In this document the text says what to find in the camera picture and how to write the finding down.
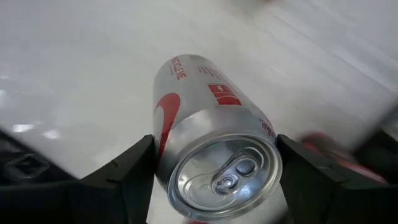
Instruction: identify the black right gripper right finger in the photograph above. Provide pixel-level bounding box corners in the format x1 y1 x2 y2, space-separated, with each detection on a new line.
276 134 348 224

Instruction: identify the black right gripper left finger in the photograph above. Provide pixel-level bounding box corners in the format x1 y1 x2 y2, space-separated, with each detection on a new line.
71 134 156 224

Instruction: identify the plain red soda can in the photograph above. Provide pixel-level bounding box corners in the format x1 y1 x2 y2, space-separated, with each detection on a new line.
297 132 388 184

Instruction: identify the silver Diet Coke can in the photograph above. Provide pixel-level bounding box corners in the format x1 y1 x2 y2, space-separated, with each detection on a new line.
152 54 284 222

